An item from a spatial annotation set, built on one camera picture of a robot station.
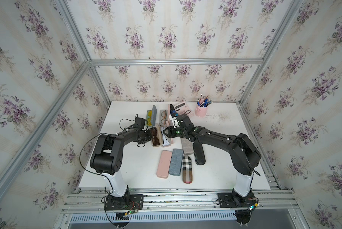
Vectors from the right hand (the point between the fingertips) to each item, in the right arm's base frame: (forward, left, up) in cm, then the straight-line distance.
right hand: (167, 131), depth 88 cm
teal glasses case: (-17, -6, -9) cm, 20 cm away
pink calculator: (+29, -11, -10) cm, 32 cm away
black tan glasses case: (-9, -20, -11) cm, 25 cm away
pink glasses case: (-17, +1, -9) cm, 20 cm away
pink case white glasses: (-3, -2, -5) cm, 6 cm away
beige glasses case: (0, +5, -5) cm, 8 cm away
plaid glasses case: (-21, -12, -8) cm, 25 cm away
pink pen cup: (+22, -24, -3) cm, 33 cm away
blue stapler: (+25, -3, -9) cm, 27 cm away
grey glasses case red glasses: (-6, -13, -9) cm, 17 cm away
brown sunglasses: (-1, +8, -10) cm, 13 cm away
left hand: (+1, +11, -11) cm, 16 cm away
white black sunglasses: (-2, +1, -10) cm, 10 cm away
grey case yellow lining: (+18, +13, -8) cm, 24 cm away
